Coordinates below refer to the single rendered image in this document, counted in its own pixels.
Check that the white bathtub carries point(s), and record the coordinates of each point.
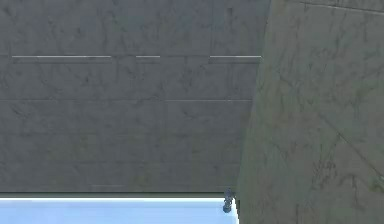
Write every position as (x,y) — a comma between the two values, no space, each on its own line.
(113,211)

